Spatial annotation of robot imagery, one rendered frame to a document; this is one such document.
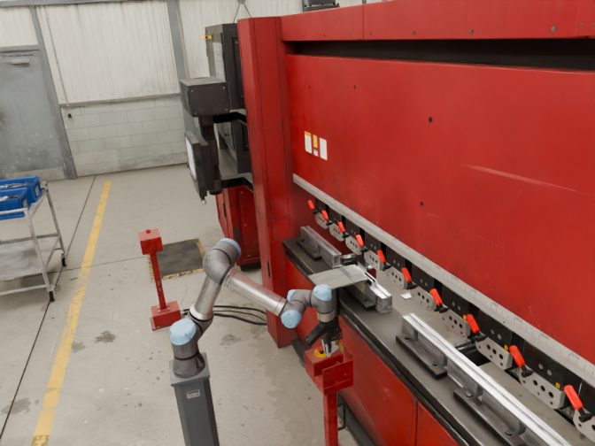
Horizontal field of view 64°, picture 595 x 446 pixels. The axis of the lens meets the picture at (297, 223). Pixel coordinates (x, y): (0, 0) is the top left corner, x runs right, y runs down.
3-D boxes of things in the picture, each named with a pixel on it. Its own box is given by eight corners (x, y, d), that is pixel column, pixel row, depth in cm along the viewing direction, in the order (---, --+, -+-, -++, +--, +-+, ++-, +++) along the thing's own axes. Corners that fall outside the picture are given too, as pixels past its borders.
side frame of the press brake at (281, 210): (266, 331, 380) (235, 19, 294) (360, 304, 408) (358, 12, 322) (278, 349, 359) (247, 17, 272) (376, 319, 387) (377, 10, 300)
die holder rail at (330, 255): (301, 239, 329) (300, 226, 325) (309, 237, 331) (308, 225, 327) (333, 269, 285) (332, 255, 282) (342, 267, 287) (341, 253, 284)
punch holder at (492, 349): (475, 348, 172) (478, 309, 166) (492, 342, 175) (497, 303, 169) (506, 372, 159) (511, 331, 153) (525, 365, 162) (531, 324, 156)
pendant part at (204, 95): (195, 194, 364) (177, 79, 332) (227, 189, 371) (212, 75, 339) (205, 216, 319) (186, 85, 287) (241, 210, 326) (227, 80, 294)
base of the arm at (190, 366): (173, 381, 216) (170, 364, 212) (172, 361, 230) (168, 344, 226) (206, 373, 220) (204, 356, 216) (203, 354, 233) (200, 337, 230)
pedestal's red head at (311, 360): (305, 371, 235) (303, 341, 228) (334, 361, 240) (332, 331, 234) (323, 396, 218) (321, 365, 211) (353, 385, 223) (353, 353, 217)
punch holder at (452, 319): (439, 319, 189) (441, 283, 183) (456, 314, 192) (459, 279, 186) (465, 341, 176) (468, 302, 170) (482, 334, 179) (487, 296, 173)
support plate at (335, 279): (307, 277, 255) (307, 275, 254) (351, 265, 263) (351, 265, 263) (321, 292, 239) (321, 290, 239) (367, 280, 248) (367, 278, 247)
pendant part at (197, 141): (190, 180, 351) (183, 131, 337) (206, 177, 354) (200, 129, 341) (199, 197, 311) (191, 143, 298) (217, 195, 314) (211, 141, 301)
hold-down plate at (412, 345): (395, 340, 218) (395, 334, 217) (405, 336, 220) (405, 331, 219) (436, 380, 192) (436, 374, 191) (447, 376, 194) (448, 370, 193)
